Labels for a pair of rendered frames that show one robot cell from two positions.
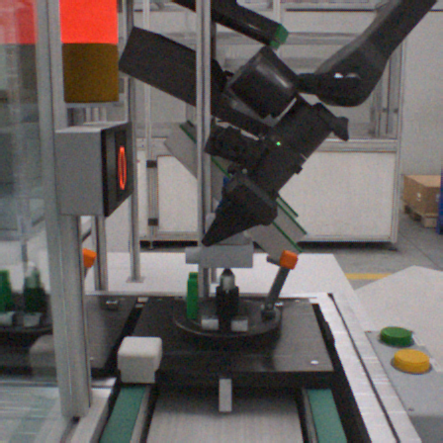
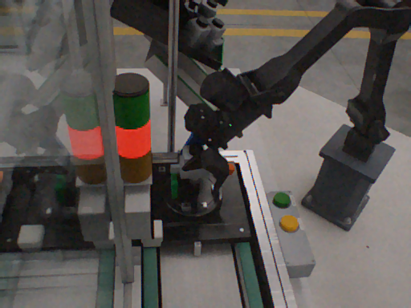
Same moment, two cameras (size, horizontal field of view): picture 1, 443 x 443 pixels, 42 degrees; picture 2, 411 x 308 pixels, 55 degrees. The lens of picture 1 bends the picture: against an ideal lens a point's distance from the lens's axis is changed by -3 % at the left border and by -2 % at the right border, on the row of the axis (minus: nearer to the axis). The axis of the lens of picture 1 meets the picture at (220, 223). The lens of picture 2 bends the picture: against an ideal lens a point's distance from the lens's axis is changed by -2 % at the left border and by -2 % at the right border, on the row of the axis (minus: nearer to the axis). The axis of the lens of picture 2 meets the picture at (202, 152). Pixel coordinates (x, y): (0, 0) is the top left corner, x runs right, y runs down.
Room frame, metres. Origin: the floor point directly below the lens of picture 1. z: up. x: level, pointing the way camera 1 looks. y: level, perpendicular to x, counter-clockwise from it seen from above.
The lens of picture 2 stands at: (0.10, 0.10, 1.69)
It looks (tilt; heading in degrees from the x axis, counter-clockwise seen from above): 43 degrees down; 349
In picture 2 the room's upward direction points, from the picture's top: 5 degrees clockwise
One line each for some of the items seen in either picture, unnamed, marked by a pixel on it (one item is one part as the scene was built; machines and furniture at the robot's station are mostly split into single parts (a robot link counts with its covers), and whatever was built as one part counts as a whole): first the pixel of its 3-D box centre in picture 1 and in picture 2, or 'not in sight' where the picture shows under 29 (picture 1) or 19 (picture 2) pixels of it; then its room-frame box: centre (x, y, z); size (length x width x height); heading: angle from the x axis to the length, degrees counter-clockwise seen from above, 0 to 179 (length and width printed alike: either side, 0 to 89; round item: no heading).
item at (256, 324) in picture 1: (226, 320); (193, 194); (0.71, -0.01, 0.98); 0.14 x 0.14 x 0.02
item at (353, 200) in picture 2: not in sight; (346, 177); (0.75, -0.42, 0.96); 0.15 x 0.15 x 0.20; 44
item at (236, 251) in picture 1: (219, 236); (190, 160); (0.71, 0.00, 1.09); 0.08 x 0.04 x 0.07; 89
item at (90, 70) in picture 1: (89, 73); (134, 159); (0.52, 0.11, 1.28); 0.05 x 0.05 x 0.05
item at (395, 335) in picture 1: (396, 338); (281, 200); (0.69, -0.22, 0.96); 0.04 x 0.04 x 0.02
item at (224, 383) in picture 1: (225, 393); (197, 249); (0.58, -0.01, 0.95); 0.01 x 0.01 x 0.04; 89
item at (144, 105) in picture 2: not in sight; (130, 103); (0.52, 0.11, 1.38); 0.05 x 0.05 x 0.05
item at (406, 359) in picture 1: (410, 363); (289, 224); (0.62, -0.22, 0.96); 0.04 x 0.04 x 0.02
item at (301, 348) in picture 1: (226, 334); (192, 200); (0.71, -0.01, 0.96); 0.24 x 0.24 x 0.02; 89
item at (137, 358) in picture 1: (139, 360); (151, 233); (0.61, 0.09, 0.97); 0.05 x 0.05 x 0.04; 89
